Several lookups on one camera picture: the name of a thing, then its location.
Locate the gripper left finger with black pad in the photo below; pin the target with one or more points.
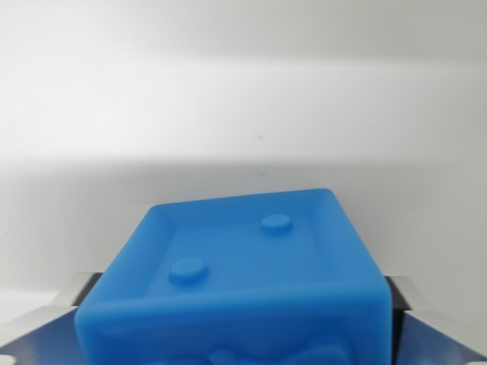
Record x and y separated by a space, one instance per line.
49 327

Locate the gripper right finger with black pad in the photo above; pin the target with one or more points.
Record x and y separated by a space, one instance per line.
426 334

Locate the blue embossed soft cube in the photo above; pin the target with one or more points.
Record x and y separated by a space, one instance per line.
243 281

